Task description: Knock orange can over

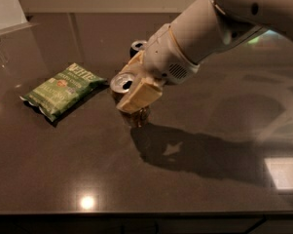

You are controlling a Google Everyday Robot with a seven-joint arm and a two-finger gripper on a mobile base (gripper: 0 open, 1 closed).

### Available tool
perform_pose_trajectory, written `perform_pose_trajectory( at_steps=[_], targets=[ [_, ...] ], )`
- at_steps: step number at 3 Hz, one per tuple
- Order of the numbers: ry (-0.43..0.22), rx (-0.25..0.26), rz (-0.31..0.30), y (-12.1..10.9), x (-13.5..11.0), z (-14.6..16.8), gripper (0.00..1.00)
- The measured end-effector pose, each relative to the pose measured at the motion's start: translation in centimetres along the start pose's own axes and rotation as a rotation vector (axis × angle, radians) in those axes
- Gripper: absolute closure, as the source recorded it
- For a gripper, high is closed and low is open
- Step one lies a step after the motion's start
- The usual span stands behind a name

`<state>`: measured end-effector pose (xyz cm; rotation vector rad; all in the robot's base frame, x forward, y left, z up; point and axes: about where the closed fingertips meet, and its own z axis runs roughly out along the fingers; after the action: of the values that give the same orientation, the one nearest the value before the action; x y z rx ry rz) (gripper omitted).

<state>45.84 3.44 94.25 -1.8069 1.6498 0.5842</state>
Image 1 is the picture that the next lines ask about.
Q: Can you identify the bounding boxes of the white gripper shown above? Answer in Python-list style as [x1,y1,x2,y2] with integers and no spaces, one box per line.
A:
[117,23,200,114]

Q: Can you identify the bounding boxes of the orange soda can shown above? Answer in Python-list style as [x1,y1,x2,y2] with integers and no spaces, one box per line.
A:
[110,72,150,128]

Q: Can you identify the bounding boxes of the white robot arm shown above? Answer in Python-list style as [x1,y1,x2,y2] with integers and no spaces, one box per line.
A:
[117,0,293,114]

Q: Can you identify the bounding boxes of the blue Pepsi can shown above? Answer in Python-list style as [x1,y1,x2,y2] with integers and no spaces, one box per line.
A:
[129,40,147,58]

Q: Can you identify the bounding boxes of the green chip bag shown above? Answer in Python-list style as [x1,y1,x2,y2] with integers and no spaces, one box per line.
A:
[20,63,106,122]

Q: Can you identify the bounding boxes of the white board panel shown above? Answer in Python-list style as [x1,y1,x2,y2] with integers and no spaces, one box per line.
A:
[0,0,33,35]

